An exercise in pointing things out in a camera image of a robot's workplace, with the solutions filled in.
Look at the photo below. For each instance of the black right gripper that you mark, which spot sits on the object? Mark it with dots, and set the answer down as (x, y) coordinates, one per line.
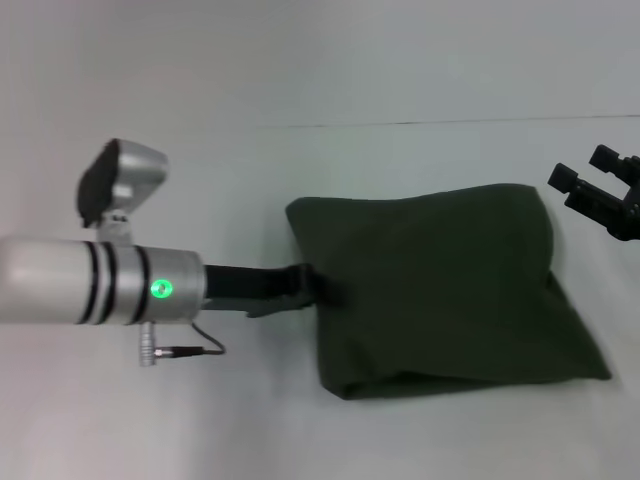
(630, 210)

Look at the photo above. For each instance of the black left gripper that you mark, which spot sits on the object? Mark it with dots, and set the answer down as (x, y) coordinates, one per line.
(245, 285)

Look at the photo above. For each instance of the dark green printed t-shirt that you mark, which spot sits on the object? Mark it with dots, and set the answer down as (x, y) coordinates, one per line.
(450, 300)

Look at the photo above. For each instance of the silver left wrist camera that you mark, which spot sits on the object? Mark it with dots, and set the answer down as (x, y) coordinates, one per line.
(120, 180)

